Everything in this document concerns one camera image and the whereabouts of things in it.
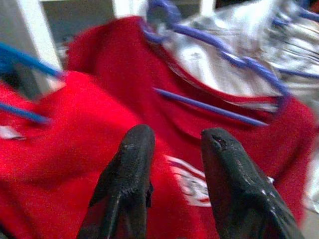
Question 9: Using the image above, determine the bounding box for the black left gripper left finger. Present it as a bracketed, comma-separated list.
[77, 124, 156, 239]

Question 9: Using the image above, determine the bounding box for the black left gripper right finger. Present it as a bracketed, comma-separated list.
[201, 127, 305, 239]

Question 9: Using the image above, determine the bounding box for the purple plastic clothes hanger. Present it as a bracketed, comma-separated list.
[270, 6, 319, 80]
[138, 0, 292, 127]

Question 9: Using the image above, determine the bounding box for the blue plastic clothes hanger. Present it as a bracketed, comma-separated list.
[0, 42, 67, 125]

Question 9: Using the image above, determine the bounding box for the plain red sweatshirt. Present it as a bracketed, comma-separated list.
[0, 71, 180, 239]

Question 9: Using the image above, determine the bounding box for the red sweatshirt with white logo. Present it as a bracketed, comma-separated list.
[66, 16, 319, 239]

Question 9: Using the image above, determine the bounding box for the white grey striped garment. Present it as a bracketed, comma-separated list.
[159, 0, 319, 105]

